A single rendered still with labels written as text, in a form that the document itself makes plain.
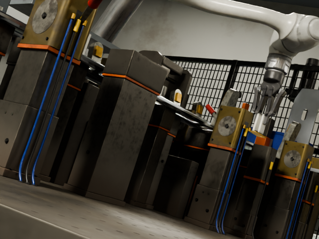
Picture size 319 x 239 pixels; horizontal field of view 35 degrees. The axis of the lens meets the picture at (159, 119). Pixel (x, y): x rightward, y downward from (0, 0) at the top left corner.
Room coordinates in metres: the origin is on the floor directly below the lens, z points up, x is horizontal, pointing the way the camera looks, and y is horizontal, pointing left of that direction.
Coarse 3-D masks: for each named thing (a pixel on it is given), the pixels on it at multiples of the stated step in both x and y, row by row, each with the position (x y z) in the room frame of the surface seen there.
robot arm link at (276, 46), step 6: (276, 36) 1.81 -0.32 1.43; (270, 42) 1.86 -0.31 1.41; (276, 42) 1.81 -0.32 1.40; (282, 42) 1.77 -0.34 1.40; (270, 48) 1.85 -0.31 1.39; (276, 48) 1.81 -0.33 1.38; (282, 48) 1.79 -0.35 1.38; (282, 54) 1.81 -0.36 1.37; (288, 54) 1.81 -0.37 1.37; (294, 54) 1.81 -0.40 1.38
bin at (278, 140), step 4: (252, 128) 2.29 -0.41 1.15; (272, 132) 2.22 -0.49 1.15; (276, 132) 2.20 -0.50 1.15; (280, 132) 2.19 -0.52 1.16; (248, 136) 2.30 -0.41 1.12; (252, 136) 2.28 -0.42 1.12; (272, 136) 2.22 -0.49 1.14; (276, 136) 2.20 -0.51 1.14; (280, 136) 2.19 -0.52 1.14; (252, 140) 2.28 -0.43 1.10; (272, 140) 2.21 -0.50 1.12; (276, 140) 2.20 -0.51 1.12; (280, 140) 2.19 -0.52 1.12; (272, 144) 2.21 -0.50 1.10; (276, 144) 2.20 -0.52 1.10; (280, 144) 2.18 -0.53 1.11; (276, 148) 2.19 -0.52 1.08
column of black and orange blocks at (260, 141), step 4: (272, 120) 2.17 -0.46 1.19; (268, 124) 2.16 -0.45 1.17; (272, 124) 2.17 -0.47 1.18; (268, 128) 2.16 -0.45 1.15; (272, 128) 2.18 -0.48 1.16; (264, 132) 2.17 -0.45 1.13; (268, 132) 2.16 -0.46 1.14; (256, 136) 2.19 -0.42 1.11; (268, 136) 2.17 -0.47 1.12; (256, 140) 2.18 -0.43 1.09; (260, 140) 2.17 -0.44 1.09; (264, 140) 2.16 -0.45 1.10; (268, 140) 2.17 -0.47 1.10; (260, 144) 2.17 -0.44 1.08; (264, 144) 2.16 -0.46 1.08; (268, 144) 2.18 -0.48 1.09
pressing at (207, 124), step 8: (0, 16) 1.03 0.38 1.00; (8, 16) 0.99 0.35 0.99; (16, 24) 1.06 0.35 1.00; (24, 24) 1.02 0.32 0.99; (16, 32) 1.13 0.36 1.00; (88, 64) 1.24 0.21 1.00; (96, 64) 1.16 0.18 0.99; (88, 72) 1.34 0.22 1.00; (96, 72) 1.31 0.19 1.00; (96, 80) 1.41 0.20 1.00; (160, 96) 1.33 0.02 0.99; (168, 104) 1.44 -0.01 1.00; (176, 104) 1.38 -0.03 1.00; (176, 112) 1.53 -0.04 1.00; (184, 112) 1.49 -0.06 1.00; (184, 120) 1.63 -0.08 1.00; (200, 120) 1.54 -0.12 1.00; (200, 128) 1.70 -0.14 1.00; (208, 128) 1.63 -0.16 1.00; (248, 144) 1.72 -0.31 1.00
